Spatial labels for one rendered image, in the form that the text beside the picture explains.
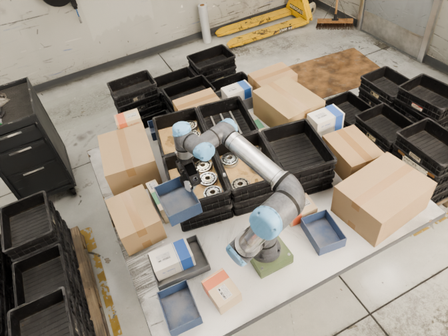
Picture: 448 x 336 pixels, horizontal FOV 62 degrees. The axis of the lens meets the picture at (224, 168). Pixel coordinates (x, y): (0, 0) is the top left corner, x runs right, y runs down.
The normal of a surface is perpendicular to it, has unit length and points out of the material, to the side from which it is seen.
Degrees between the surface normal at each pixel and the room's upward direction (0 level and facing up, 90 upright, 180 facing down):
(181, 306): 0
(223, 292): 0
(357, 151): 0
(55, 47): 90
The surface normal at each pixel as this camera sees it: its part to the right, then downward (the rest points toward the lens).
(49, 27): 0.44, 0.61
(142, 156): -0.11, -0.70
